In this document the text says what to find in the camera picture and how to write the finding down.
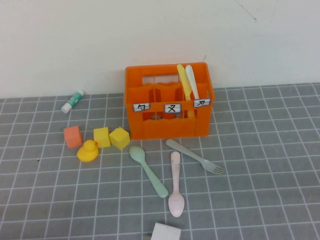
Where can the white label reading 刀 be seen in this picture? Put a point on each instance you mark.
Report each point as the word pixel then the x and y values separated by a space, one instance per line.
pixel 202 103

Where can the yellow foam cube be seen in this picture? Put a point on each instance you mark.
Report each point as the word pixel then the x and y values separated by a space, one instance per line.
pixel 119 140
pixel 101 137

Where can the white and green glue stick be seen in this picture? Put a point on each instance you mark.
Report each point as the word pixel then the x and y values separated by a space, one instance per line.
pixel 72 101

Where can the white plastic knife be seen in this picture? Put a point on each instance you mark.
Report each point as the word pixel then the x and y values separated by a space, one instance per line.
pixel 192 77

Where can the white label reading 勺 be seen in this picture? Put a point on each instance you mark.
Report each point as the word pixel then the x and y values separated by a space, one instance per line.
pixel 141 107

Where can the pink plastic spoon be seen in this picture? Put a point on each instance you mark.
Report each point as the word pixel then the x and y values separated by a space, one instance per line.
pixel 176 202

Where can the orange foam cube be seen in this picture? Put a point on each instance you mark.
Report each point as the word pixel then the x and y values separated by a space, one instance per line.
pixel 73 137

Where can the mint green plastic spoon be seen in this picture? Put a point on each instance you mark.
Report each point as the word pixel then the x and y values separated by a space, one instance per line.
pixel 137 153

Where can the white rectangular box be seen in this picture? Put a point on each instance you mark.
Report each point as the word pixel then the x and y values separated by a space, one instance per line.
pixel 166 232

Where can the grey grid tablecloth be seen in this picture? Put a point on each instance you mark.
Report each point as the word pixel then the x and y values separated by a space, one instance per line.
pixel 262 175

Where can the white label reading 叉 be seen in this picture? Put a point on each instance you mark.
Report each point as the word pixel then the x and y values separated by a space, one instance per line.
pixel 172 108

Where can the yellow rubber duck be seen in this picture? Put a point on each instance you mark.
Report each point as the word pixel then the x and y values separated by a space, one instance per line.
pixel 87 153

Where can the yellow plastic knife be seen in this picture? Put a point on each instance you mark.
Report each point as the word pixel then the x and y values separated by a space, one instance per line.
pixel 184 80

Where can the grey-green plastic fork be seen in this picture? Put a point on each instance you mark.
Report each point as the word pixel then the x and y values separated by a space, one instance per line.
pixel 185 151

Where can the orange plastic cutlery holder crate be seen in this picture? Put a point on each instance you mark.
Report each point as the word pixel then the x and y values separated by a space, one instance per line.
pixel 170 130

